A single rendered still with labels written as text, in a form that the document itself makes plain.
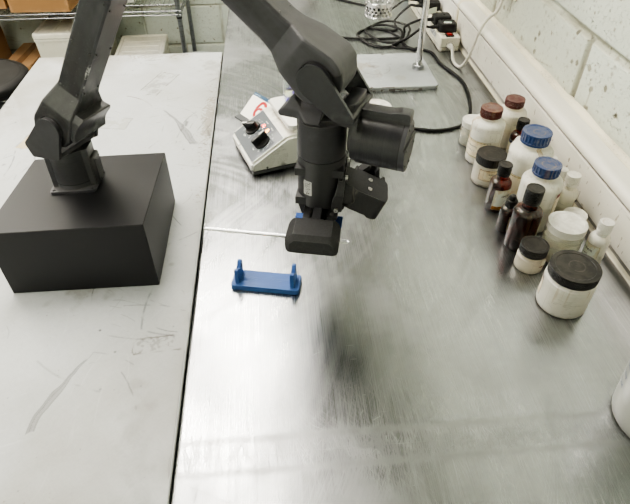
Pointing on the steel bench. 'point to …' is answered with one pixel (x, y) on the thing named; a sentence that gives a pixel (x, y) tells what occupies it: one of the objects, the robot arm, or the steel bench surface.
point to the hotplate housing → (278, 158)
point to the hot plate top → (280, 115)
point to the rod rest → (266, 281)
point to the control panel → (256, 134)
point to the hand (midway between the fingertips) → (320, 230)
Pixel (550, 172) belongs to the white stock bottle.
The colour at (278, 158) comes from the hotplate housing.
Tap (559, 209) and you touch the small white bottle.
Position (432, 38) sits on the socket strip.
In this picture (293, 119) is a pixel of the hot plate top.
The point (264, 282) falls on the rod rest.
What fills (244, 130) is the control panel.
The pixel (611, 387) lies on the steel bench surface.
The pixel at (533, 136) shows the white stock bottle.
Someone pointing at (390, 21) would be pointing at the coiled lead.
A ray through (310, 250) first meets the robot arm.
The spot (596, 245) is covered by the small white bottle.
